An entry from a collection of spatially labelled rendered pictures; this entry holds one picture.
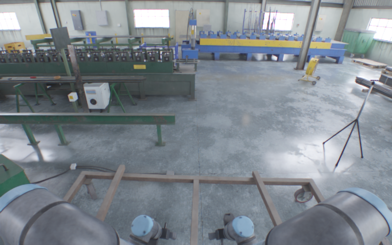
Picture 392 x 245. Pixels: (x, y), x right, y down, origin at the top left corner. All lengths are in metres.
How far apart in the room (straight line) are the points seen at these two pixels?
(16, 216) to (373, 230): 0.68
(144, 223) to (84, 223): 0.55
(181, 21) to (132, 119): 10.05
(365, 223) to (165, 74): 4.39
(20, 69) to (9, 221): 5.62
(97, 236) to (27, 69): 5.60
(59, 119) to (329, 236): 3.53
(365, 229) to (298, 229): 0.12
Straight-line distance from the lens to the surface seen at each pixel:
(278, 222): 1.97
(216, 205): 2.40
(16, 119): 4.07
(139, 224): 1.00
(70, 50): 3.88
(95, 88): 4.47
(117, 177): 2.29
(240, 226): 0.99
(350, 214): 0.51
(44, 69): 5.70
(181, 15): 12.66
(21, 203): 0.54
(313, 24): 8.72
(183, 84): 4.70
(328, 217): 0.48
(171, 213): 2.33
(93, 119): 3.37
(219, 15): 13.34
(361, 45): 13.58
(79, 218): 0.48
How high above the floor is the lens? 1.89
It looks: 30 degrees down
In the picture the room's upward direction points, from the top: 1 degrees clockwise
